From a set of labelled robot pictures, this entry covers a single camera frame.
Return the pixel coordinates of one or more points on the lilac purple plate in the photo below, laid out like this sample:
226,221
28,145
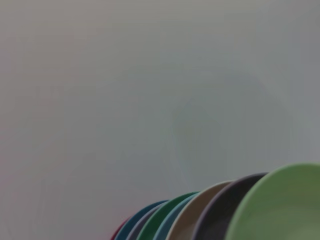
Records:
220,212

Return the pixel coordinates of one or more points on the dark green plate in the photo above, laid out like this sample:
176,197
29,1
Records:
160,215

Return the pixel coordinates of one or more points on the light green plate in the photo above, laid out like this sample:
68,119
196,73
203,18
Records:
282,205

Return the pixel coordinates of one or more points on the teal blue plate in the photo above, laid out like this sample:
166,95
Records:
130,221

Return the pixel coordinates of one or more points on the grey plate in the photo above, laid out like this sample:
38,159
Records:
136,228

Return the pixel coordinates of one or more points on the red plate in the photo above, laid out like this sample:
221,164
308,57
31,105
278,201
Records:
117,230

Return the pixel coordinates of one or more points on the beige plate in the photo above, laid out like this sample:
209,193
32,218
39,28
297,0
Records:
190,217

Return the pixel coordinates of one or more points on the light blue plate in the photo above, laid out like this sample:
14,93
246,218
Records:
165,228

